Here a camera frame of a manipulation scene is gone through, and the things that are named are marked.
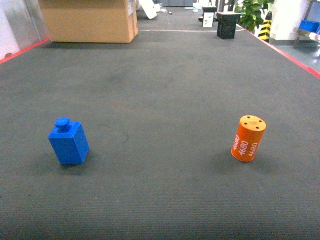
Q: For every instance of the orange cylindrical cap 4680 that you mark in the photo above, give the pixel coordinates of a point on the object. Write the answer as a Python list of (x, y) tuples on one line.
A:
[(248, 137)]

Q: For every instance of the blue block part with knob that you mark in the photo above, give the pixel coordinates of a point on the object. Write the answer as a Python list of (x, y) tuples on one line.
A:
[(69, 141)]

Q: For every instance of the grey conveyor mat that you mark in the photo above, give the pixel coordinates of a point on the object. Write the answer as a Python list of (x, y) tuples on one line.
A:
[(160, 115)]

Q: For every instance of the black mesh bin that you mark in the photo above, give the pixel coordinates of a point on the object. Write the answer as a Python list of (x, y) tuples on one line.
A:
[(227, 24)]

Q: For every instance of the white framed sign card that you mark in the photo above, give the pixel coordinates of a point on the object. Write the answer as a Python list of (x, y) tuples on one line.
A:
[(208, 19)]

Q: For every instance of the large cardboard box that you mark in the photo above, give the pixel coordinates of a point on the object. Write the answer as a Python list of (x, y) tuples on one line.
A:
[(90, 21)]

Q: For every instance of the green potted plant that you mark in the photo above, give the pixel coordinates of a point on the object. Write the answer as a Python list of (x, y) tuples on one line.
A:
[(251, 12)]

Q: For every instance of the blue storage crate far right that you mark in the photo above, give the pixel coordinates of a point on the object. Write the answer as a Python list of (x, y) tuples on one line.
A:
[(309, 26)]

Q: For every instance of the yellow black striped post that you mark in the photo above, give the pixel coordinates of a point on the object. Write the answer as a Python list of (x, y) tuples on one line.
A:
[(265, 30)]

